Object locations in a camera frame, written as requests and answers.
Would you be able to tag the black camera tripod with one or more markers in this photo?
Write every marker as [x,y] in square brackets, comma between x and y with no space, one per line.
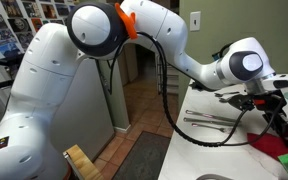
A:
[9,61]

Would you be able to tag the white light switch plate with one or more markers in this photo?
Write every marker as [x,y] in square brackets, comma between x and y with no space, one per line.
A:
[195,21]

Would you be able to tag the wooden butcher block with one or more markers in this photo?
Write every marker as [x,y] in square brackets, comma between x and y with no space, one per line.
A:
[82,163]

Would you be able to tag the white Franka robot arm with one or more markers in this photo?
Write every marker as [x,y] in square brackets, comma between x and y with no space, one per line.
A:
[50,66]

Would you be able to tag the silver table knife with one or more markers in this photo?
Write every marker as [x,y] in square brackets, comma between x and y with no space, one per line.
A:
[210,116]

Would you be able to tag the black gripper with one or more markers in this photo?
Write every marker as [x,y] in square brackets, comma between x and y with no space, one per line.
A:
[279,115]

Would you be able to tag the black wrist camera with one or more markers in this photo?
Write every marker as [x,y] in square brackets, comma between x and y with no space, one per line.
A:
[240,101]

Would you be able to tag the white refrigerator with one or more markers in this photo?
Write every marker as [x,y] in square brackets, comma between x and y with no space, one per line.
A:
[84,116]

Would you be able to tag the red knitted cloth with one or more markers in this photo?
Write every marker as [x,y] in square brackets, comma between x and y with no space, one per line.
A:
[267,143]

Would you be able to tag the silver fork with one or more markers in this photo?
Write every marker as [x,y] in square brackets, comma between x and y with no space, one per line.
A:
[210,127]

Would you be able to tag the blue kettle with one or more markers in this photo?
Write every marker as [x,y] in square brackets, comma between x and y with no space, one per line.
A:
[216,56]

